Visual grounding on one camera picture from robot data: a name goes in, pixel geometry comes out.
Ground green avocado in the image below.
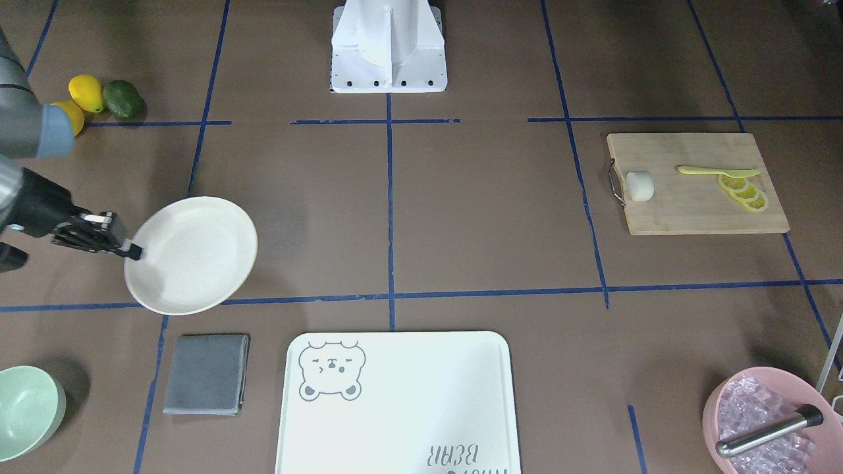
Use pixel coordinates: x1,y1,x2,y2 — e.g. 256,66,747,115
103,79,145,119

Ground lemon slices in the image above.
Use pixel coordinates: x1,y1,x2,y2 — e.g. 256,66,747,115
717,174,770,213

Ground cream round plate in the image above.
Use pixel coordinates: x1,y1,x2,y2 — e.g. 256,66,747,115
124,197,258,316

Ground mint green bowl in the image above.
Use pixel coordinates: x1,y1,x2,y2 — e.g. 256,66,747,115
1,365,67,462

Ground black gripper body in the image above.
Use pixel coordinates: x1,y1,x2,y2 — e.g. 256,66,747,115
2,169,119,255

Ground grey folded cloth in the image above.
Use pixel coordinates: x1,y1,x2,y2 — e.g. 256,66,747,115
163,333,250,416

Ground bamboo cutting board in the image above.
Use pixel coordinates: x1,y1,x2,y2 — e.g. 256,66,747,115
607,132,791,235

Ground metal scoop in bowl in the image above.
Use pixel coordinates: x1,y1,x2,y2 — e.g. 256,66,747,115
715,404,824,459

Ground aluminium frame post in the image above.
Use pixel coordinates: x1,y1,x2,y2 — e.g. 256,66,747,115
814,315,842,393

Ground pink bowl with ice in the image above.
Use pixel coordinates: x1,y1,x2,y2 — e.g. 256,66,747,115
701,367,842,473

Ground white bear tray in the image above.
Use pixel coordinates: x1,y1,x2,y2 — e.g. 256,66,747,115
275,331,523,473

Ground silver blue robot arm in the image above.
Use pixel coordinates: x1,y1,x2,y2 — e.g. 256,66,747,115
1,34,144,261

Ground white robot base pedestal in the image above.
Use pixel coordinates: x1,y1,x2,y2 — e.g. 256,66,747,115
329,1,448,93

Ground white steamed bun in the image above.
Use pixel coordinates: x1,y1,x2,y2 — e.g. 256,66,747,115
624,171,655,202

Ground yellow lemon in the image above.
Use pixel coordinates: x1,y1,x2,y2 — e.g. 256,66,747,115
51,100,86,137
67,74,106,113

